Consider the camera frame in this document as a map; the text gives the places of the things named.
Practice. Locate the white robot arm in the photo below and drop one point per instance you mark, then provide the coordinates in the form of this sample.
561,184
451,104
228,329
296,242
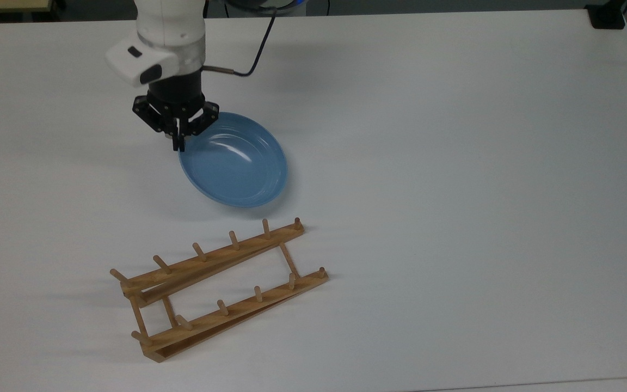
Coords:
169,32

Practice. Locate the wooden plate rack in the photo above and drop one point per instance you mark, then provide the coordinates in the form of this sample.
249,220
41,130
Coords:
204,261

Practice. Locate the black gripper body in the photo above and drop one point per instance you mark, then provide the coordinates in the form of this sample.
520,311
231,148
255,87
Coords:
176,92

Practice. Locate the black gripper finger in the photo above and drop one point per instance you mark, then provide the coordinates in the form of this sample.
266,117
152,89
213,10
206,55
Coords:
153,115
204,115

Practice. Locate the light wooden desk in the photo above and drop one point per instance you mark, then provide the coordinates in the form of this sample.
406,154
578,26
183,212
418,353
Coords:
8,5

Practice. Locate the blue plastic plate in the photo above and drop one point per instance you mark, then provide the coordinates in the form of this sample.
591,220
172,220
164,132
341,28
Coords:
237,163

